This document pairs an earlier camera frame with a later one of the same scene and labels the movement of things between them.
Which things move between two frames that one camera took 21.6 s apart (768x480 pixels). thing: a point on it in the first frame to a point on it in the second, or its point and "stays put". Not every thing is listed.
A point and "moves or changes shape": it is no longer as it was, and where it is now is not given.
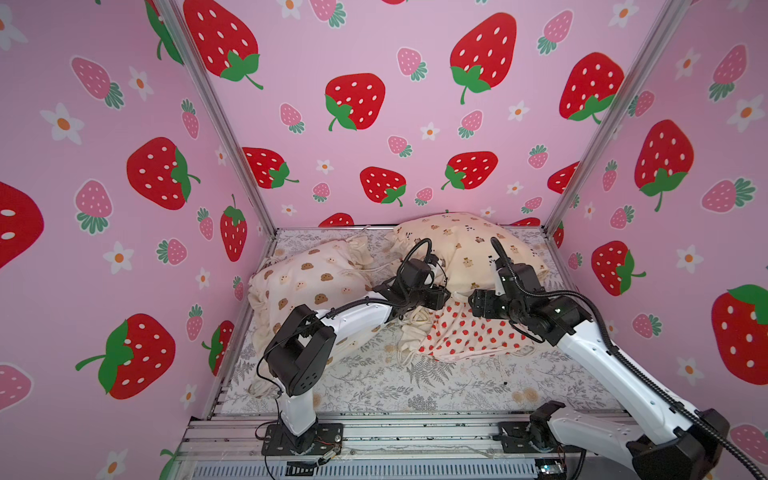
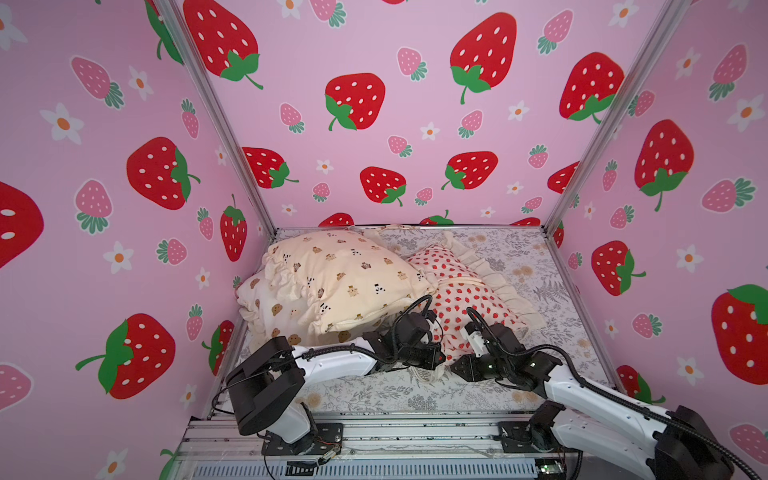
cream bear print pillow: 460,244 to 345,280
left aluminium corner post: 220,116 stays put
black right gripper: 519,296 to 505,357
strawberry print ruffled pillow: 451,333 moves or changes shape
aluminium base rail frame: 374,447 stays put
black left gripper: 437,301 to 431,361
